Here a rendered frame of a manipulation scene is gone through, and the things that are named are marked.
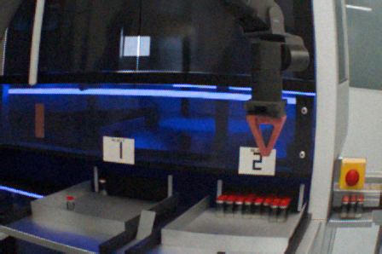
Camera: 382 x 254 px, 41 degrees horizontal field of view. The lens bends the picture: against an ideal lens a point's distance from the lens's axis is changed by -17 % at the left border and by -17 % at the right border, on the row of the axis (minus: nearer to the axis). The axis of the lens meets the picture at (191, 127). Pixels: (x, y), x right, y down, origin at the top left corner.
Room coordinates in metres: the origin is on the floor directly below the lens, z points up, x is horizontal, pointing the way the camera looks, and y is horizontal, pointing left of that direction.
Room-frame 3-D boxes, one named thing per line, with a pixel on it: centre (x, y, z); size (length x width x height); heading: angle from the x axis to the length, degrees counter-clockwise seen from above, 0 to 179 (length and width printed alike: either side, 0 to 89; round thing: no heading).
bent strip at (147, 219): (1.10, 0.10, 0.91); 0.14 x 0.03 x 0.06; 162
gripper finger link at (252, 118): (1.06, -0.14, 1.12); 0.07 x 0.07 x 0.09; 72
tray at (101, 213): (1.34, 0.20, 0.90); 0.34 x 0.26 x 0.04; 162
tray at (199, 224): (1.24, -0.12, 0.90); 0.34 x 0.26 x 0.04; 163
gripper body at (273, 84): (1.04, -0.13, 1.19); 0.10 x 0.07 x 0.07; 162
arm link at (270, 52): (1.04, -0.13, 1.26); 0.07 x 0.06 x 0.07; 129
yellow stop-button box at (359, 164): (1.27, -0.40, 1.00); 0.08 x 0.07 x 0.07; 162
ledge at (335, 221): (1.31, -0.42, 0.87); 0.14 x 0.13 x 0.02; 162
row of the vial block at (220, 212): (1.32, -0.15, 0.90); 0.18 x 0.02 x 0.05; 73
